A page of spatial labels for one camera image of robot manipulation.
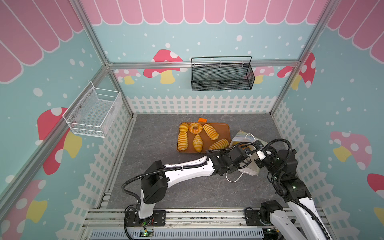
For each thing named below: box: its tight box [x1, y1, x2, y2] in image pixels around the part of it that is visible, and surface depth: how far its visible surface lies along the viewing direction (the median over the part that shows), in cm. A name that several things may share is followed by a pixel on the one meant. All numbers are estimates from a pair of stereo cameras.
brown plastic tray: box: [176, 122, 231, 153], surface depth 105 cm
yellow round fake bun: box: [179, 122, 189, 133], surface depth 111 cm
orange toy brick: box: [198, 117, 208, 123], surface depth 118 cm
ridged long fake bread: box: [177, 131, 188, 152], surface depth 102 cm
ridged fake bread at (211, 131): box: [203, 123, 220, 141], surface depth 107 cm
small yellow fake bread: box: [192, 134, 203, 153], surface depth 101 cm
